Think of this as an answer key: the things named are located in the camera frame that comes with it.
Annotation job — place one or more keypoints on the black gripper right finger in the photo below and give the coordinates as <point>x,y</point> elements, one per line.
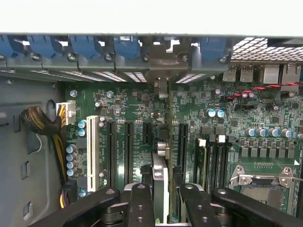
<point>196,208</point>

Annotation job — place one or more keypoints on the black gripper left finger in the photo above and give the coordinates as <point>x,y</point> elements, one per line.
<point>142,208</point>

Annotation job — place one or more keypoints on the black RAM slot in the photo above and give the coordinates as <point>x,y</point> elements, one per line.
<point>222,165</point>

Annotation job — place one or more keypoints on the long black expansion slot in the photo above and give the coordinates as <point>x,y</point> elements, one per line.
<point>111,153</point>
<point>182,146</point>
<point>129,153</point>

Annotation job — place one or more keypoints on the CPU socket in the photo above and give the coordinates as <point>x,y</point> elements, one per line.
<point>260,196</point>

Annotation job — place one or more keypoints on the white expansion slot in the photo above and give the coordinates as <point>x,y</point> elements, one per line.
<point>92,153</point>

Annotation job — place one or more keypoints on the short black expansion slot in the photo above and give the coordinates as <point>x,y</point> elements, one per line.
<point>147,133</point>

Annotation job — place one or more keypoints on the green motherboard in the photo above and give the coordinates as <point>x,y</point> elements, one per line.
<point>132,101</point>

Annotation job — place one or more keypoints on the white power connector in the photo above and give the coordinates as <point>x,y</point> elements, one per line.
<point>68,113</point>

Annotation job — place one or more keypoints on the blue slot retainer clip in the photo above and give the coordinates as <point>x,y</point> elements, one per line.
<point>125,47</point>
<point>40,45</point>
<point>213,49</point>
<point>82,46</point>
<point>6,46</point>

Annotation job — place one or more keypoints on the open black PC case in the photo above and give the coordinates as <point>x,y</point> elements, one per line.
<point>59,67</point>

